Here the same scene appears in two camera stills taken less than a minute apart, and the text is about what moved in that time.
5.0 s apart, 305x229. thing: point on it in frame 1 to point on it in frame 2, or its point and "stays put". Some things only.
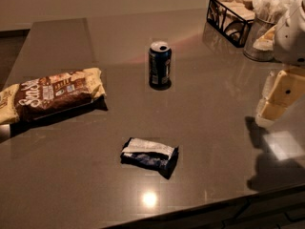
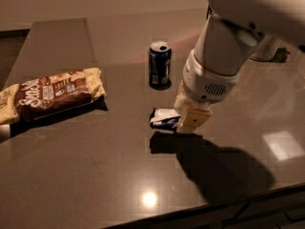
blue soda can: x=160 y=58 stays put
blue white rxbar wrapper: x=152 y=155 to x=164 y=120
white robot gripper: x=291 y=39 to x=203 y=83
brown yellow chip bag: x=50 y=94 stays put
